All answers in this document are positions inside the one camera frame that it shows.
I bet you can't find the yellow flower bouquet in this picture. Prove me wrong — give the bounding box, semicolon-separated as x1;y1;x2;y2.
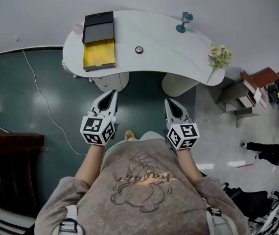
206;43;233;84

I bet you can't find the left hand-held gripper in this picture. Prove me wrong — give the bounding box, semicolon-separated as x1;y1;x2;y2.
80;90;119;147

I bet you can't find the white object under table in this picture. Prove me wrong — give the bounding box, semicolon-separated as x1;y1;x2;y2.
61;58;79;79

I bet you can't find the person's grey-brown printed sweatshirt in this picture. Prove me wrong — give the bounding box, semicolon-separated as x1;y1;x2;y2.
34;138;251;235

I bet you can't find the black box with yellow drawer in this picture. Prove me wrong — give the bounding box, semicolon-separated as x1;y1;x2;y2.
81;11;117;72

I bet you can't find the white rounded table cabinet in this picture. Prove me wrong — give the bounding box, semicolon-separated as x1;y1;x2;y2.
90;71;130;93

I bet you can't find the person's tan shoe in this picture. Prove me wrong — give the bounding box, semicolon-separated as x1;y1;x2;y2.
124;130;137;142

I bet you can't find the grey step shelf unit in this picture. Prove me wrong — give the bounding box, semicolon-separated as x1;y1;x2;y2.
214;78;267;129

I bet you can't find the white floor cable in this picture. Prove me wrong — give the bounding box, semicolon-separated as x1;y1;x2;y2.
21;48;88;156

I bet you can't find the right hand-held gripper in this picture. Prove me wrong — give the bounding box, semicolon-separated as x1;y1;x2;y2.
163;98;200;151

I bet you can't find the pink round jar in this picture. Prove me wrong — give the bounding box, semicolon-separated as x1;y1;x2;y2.
73;23;84;35

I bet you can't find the person's right forearm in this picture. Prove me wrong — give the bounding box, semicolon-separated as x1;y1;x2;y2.
176;147;204;189

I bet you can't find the green lantern lamp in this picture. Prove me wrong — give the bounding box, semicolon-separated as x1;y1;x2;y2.
175;11;194;33

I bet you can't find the grey backpack strap with buckle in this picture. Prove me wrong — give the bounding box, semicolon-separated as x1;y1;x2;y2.
204;203;230;235
58;204;84;235

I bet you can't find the dark wooden furniture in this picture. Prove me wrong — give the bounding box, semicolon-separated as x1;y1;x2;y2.
0;124;45;219

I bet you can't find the white ribbed table pedestal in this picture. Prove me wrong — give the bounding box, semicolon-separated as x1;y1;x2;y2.
161;72;200;98

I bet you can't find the black office chair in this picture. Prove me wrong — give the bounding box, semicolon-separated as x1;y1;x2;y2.
221;182;269;221

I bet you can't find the person's left forearm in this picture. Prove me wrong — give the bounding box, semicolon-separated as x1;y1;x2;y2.
74;143;106;188

